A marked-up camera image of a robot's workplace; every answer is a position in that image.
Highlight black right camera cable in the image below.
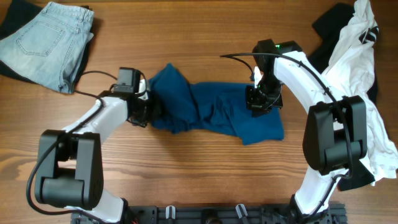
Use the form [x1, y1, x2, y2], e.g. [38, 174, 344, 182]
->
[220, 52, 354, 218]

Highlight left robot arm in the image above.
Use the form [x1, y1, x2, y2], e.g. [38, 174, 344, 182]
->
[25, 67, 159, 223]

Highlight dark blue shirt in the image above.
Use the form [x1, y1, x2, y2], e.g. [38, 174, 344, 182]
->
[149, 63, 284, 145]

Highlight black left camera cable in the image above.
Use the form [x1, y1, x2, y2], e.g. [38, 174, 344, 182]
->
[25, 70, 118, 216]

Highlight light blue folded jeans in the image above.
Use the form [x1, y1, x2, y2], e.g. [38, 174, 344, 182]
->
[1, 2, 95, 94]

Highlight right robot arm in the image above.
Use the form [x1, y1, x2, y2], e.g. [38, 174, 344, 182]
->
[246, 39, 367, 223]

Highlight black garment at right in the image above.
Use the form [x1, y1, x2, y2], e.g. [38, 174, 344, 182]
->
[308, 2, 374, 191]

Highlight black folded garment under jeans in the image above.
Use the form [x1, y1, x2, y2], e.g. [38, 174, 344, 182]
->
[1, 0, 91, 84]

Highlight white shirt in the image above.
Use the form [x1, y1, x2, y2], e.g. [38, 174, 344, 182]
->
[322, 0, 397, 186]

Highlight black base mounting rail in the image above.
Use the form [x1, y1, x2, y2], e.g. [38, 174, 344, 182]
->
[70, 203, 348, 224]

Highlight black camera cable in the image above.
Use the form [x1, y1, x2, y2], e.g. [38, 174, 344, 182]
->
[220, 52, 354, 218]
[25, 70, 118, 216]

